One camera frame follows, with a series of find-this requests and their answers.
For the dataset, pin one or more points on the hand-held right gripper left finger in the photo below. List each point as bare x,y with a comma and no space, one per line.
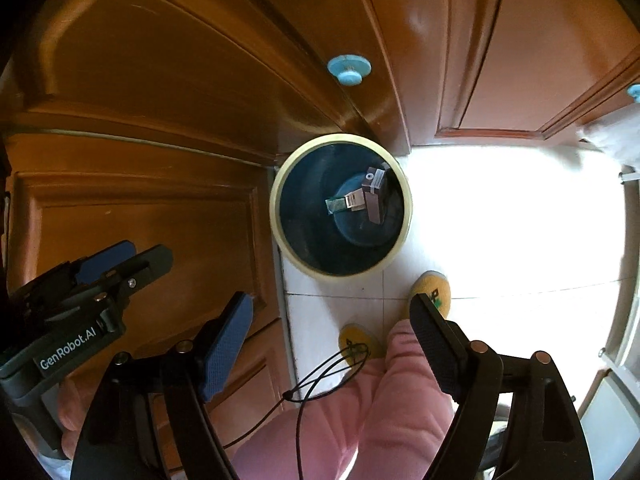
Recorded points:
225,345

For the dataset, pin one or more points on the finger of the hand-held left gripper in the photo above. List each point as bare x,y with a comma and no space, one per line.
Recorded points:
107,260
150,265

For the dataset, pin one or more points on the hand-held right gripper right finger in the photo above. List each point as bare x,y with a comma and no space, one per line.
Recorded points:
432,345

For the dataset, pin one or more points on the round dark trash bin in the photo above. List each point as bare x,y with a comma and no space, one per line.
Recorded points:
300,220

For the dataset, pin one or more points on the person's left hand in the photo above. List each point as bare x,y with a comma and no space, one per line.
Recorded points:
72,405

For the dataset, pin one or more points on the brown wooden cabinet door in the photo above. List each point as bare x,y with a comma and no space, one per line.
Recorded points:
175,70
540,45
125,210

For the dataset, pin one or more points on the yellow slipper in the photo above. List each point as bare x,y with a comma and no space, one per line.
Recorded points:
432,287
357,340

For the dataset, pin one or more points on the pink trousers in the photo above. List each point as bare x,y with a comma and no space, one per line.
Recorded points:
350,425

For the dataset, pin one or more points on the brown carton box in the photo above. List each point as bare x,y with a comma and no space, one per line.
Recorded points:
372,200

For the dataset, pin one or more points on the small white grey box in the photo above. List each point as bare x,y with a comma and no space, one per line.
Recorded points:
354,201

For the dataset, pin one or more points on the green packet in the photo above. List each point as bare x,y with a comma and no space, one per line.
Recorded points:
334,205

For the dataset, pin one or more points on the clear plastic bag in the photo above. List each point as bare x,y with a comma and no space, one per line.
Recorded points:
615,135

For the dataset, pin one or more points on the blue cabinet knob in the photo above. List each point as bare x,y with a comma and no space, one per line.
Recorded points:
634,92
350,67

